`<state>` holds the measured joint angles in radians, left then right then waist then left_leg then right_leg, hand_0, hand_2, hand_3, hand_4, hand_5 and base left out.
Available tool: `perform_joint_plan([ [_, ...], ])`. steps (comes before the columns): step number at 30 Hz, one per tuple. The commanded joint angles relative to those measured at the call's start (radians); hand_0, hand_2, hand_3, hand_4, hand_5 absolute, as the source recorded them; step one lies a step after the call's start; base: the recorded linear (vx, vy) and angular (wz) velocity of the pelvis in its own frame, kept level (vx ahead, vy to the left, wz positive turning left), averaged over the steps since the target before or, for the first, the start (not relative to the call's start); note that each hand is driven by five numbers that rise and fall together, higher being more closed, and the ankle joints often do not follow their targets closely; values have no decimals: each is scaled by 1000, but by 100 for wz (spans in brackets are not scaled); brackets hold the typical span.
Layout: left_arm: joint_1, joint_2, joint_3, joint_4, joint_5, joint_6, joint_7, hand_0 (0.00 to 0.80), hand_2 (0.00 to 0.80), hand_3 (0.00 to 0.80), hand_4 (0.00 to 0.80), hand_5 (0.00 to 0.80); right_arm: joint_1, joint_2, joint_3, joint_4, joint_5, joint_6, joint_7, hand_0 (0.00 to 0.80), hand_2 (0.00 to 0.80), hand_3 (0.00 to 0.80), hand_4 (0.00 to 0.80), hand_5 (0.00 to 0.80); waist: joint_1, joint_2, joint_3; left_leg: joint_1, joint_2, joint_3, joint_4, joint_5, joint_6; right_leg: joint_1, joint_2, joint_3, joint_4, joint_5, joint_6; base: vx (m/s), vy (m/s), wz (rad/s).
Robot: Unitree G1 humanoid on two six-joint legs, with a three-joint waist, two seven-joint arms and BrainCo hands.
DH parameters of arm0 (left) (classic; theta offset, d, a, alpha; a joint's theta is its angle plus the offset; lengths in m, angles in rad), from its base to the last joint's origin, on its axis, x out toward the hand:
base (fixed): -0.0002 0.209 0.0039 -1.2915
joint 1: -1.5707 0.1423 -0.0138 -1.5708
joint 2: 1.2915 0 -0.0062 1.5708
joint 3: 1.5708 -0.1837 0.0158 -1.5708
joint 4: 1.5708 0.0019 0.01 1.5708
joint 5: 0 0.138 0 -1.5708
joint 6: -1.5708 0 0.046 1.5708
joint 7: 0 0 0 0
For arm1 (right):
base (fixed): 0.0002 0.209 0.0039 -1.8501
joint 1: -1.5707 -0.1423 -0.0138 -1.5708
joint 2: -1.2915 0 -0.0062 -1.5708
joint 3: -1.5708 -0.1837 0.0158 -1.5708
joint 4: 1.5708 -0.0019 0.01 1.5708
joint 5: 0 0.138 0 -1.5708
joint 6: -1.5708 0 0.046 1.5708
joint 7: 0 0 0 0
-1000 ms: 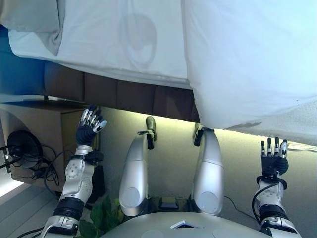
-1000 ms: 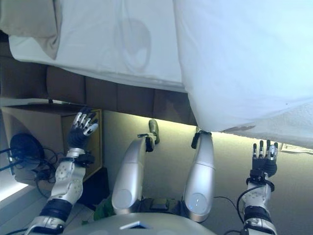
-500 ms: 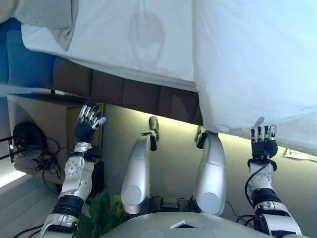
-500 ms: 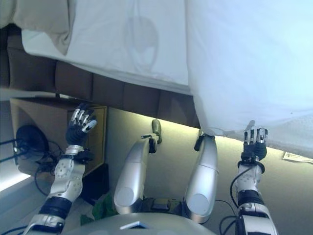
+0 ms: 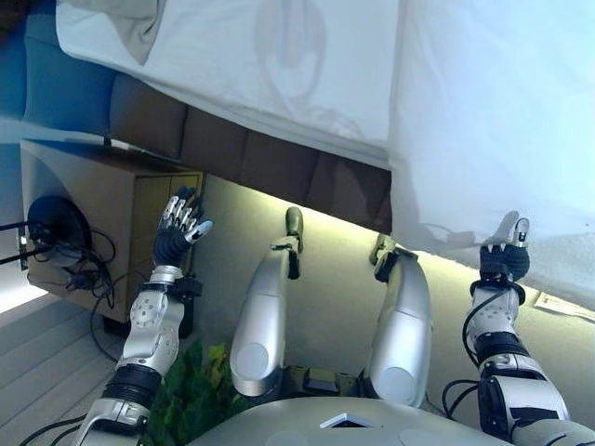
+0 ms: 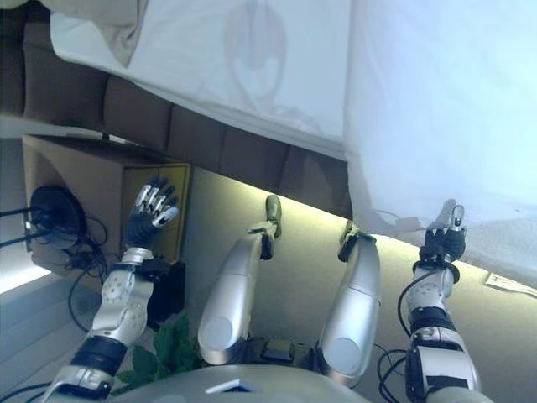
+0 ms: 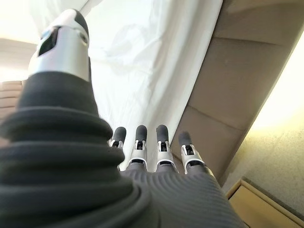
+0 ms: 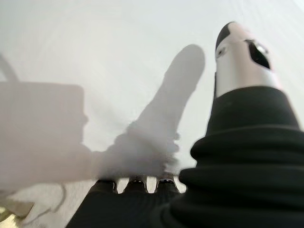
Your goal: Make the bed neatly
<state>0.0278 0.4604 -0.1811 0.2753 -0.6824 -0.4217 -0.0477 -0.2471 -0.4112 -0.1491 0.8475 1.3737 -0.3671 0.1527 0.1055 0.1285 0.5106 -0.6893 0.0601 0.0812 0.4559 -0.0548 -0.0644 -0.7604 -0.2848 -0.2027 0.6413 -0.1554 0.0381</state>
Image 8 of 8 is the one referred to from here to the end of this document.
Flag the white duvet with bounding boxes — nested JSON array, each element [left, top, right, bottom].
[[0, 0, 304, 205]]

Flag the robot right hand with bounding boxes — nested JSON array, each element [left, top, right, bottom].
[[67, 21, 304, 228]]

